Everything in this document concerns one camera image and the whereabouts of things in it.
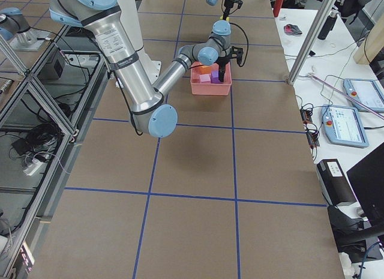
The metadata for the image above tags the yellow foam block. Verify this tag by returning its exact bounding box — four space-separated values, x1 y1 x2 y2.
220 16 230 22

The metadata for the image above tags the purple foam block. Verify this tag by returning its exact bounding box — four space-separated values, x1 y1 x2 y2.
210 70 221 84

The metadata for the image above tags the pink foam block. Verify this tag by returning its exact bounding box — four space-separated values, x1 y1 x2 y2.
199 74 211 83

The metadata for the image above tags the orange foam block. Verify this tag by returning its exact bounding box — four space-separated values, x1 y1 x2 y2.
196 65 212 74

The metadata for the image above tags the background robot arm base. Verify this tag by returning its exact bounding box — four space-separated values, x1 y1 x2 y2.
1 7 43 52

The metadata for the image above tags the pink plastic bin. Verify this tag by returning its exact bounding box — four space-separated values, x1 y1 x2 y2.
190 62 232 96

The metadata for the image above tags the red cylinder bottle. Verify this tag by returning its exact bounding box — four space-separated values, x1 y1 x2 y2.
273 0 284 17

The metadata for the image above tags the grey and pink cloth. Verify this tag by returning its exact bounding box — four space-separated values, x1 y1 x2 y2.
283 24 302 36

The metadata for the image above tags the black water bottle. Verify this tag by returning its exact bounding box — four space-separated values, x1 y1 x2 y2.
317 12 338 40

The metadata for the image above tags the near teach pendant tablet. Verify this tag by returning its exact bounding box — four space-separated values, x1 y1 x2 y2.
321 104 369 148

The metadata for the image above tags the teach pendant tablet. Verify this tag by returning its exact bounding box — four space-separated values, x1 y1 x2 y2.
321 104 369 148
343 78 383 113

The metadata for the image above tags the far teach pendant tablet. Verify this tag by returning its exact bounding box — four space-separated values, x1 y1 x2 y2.
343 78 383 113

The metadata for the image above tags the black box with label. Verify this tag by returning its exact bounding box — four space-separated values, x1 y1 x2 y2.
316 158 357 206

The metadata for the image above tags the black monitor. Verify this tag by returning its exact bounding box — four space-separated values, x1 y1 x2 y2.
347 143 384 224

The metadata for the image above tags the white power strip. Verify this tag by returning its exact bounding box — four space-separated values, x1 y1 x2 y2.
23 158 43 176

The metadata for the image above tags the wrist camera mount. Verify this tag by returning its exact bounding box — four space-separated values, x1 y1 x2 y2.
230 46 244 67

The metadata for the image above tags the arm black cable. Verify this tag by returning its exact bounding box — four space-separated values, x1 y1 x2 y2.
188 22 250 71

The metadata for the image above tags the aluminium frame post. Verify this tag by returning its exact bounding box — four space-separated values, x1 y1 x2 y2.
287 0 336 85

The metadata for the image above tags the aluminium frame rail structure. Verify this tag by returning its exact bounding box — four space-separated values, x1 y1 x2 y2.
1 27 107 278

